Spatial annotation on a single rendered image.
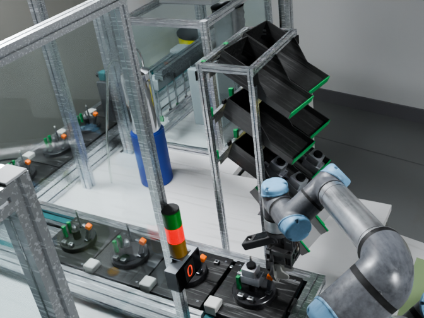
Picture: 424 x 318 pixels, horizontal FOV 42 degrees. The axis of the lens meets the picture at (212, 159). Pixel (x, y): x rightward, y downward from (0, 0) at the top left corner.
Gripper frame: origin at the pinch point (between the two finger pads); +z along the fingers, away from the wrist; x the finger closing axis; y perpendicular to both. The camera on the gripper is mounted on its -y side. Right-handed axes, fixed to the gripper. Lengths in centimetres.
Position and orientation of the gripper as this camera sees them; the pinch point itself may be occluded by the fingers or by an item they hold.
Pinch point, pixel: (275, 277)
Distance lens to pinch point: 174.2
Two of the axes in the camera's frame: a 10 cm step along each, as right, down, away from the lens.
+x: 4.8, -5.1, 7.2
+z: 1.2, 8.5, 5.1
